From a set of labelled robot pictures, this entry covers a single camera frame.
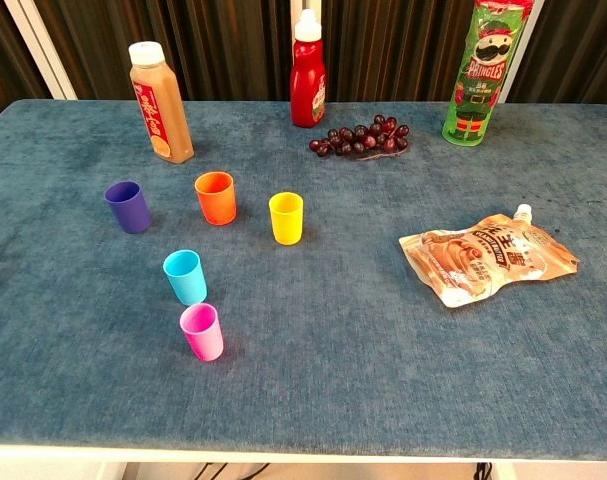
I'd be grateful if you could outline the yellow plastic cup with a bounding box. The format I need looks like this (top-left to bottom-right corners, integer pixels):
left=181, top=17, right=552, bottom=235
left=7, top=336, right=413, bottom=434
left=268, top=191, right=305, bottom=247

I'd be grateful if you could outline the light blue plastic cup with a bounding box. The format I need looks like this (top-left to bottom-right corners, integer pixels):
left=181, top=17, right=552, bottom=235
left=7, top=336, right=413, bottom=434
left=162, top=249, right=209, bottom=307

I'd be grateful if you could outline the pink plastic cup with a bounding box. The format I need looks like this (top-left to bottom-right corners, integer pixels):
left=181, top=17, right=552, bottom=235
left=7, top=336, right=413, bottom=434
left=179, top=302, right=225, bottom=362

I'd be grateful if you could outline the purple plastic cup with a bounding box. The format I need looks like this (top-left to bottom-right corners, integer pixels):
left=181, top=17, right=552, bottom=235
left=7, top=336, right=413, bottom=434
left=103, top=180, right=153, bottom=235

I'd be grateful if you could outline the blue velvet table cloth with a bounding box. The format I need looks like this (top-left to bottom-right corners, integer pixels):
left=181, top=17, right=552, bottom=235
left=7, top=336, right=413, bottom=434
left=0, top=98, right=607, bottom=462

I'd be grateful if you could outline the orange plastic cup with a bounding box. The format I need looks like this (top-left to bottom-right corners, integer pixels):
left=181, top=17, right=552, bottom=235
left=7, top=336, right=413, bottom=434
left=194, top=171, right=238, bottom=227

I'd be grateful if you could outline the bunch of dark red grapes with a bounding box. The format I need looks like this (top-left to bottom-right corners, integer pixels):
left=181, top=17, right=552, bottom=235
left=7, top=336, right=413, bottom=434
left=308, top=114, right=411, bottom=162

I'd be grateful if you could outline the red ketchup squeeze bottle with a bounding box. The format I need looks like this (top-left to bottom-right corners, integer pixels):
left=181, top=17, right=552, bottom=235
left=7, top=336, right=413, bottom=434
left=290, top=8, right=328, bottom=129

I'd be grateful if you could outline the beige spouted sauce pouch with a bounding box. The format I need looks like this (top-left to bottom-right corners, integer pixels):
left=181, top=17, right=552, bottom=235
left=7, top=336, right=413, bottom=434
left=398, top=203, right=582, bottom=309

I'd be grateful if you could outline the brown juice bottle white cap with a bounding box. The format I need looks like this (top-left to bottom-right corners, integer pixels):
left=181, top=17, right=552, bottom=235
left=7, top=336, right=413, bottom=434
left=128, top=41, right=196, bottom=165

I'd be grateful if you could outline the dark brown pleated curtain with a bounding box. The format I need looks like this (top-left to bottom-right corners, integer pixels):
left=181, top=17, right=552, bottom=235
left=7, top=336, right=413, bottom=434
left=0, top=0, right=607, bottom=126

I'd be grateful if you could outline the green Pringles can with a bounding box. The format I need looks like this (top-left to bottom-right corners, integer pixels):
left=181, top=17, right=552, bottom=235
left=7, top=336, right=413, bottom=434
left=441, top=0, right=536, bottom=147

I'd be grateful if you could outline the white table frame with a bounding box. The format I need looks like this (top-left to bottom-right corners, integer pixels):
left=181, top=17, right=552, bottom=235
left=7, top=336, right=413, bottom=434
left=0, top=442, right=607, bottom=480

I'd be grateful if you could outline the black cable loop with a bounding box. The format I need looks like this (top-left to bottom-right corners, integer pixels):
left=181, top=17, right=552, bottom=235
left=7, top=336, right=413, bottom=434
left=191, top=462, right=273, bottom=480

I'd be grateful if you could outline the narrow white slanted frame post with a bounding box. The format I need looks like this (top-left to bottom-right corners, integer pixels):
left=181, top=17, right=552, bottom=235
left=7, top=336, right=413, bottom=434
left=497, top=0, right=545, bottom=104

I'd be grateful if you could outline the wide white slanted frame post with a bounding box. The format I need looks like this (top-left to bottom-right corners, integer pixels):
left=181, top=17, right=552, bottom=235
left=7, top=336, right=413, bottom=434
left=2, top=0, right=78, bottom=101

